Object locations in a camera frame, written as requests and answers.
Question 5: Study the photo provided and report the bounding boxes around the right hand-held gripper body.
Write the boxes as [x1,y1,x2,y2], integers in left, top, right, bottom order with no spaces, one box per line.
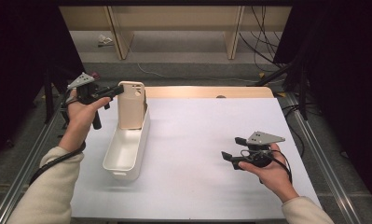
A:
[232,131,286,171]

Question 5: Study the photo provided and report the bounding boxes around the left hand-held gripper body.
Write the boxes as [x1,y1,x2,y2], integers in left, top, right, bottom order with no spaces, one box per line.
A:
[66,72,113,131]

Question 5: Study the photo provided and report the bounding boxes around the beige phone case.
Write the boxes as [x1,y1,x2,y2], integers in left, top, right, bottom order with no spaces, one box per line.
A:
[117,80,146,130]

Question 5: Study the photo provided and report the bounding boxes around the white plastic storage bin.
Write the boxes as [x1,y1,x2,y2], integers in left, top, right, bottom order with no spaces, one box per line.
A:
[102,102,151,182]

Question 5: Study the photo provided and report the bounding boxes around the person's left hand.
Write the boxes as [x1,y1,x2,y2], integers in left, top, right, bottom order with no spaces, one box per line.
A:
[59,90,112,153]

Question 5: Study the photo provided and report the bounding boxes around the person's right hand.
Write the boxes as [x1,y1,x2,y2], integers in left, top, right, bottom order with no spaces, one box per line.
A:
[238,143,299,203]

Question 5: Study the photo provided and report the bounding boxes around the crumpled white paper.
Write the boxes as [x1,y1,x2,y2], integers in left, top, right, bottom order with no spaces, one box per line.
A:
[97,34,114,48]

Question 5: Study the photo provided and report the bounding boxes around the wooden table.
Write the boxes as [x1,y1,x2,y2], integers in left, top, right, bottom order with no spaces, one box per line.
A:
[105,86,275,99]

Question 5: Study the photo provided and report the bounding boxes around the black metal stand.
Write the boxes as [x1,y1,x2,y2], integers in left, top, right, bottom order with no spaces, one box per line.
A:
[255,60,310,120]

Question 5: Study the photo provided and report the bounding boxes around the black curtain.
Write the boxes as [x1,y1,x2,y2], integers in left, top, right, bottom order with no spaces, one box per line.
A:
[273,0,372,213]
[0,0,85,162]

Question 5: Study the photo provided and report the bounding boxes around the beige shelf unit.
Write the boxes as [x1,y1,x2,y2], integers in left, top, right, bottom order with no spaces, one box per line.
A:
[59,5,293,61]

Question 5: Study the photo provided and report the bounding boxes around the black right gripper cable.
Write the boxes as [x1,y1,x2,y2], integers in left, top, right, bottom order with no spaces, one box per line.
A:
[269,149,294,185]

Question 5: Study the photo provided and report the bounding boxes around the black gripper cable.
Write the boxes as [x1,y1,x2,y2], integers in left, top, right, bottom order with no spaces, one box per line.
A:
[269,149,294,185]
[29,96,88,186]

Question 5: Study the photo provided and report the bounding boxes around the metal floor rail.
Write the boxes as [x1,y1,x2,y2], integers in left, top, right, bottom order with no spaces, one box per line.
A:
[0,105,66,224]
[285,92,362,224]

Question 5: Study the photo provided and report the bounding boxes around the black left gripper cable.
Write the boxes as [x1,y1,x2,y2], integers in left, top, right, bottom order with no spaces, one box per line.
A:
[29,96,88,186]

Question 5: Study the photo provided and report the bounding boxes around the bundle of black cables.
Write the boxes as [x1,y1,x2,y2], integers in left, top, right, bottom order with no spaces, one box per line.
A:
[239,5,289,73]

